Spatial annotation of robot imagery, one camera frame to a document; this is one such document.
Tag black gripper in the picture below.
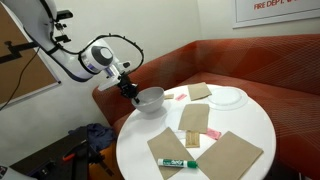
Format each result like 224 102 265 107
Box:
117 74 140 104

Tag grey bowl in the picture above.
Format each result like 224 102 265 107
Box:
131 87 164 113

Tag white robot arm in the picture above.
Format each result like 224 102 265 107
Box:
1 0 139 102

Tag pink sweetener packet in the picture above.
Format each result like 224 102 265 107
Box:
206 128 221 140
175 94 187 101

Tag blue cloth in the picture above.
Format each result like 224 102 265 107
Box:
68 123 116 152

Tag small brown paper sheet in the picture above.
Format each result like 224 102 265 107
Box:
188 82 211 101

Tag brown paper bag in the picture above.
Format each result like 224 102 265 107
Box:
178 104 210 133

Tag green and white marker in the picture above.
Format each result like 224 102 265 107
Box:
157 158 198 168

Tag round white table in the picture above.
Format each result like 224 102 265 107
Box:
116 86 276 180

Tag black equipment cart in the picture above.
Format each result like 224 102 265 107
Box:
11 129 114 180

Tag clear plastic lid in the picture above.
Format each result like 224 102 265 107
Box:
203 86 249 111

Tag cork bulletin board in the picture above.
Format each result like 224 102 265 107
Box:
0 4 60 107

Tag large brown paper sheet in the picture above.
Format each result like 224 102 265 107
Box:
197 131 263 180

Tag orange red sofa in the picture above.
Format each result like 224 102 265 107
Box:
91 33 320 180

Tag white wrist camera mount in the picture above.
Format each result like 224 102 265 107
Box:
98 74 120 91

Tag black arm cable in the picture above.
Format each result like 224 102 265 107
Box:
39 0 145 76

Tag white framed wall sign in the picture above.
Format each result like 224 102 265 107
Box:
231 0 320 28

